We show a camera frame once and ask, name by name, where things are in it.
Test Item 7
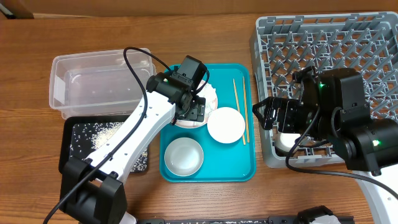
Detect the wooden chopstick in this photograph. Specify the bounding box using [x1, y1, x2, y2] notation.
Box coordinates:
[243, 77, 250, 143]
[233, 78, 246, 146]

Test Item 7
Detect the white bowl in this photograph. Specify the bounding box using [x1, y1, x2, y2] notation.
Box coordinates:
[207, 107, 246, 144]

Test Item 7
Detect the right wooden chopstick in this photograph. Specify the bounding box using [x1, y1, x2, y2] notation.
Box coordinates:
[243, 77, 250, 143]

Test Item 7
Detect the teal plastic tray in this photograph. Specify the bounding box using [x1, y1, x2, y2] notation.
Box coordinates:
[159, 63, 256, 183]

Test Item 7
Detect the clear plastic bin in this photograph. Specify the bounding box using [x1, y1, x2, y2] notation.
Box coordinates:
[49, 49, 142, 119]

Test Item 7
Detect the grey bowl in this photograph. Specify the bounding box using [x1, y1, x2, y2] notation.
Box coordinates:
[164, 138, 204, 177]

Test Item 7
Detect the white tissue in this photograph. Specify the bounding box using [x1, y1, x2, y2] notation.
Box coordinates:
[202, 83, 217, 110]

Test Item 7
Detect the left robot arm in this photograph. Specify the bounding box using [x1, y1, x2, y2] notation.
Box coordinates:
[57, 56, 210, 223]

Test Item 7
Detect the black plastic tray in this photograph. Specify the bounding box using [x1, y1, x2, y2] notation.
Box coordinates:
[58, 114, 150, 174]

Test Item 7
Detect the grey dishwasher rack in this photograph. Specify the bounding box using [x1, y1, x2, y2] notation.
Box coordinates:
[251, 12, 397, 168]

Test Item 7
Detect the white rice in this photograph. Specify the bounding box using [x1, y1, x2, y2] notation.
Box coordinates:
[70, 121, 149, 172]

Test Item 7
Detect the white cup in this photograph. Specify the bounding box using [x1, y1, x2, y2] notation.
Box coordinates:
[274, 133, 301, 155]

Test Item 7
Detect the left wooden chopstick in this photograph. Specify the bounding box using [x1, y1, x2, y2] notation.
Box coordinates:
[233, 78, 246, 146]

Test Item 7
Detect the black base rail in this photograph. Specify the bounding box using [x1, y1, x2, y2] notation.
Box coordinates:
[136, 216, 355, 224]

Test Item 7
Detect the large white plate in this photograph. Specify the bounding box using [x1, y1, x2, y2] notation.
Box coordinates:
[175, 83, 218, 129]

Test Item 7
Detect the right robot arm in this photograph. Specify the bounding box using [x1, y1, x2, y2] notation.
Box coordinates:
[252, 66, 397, 223]

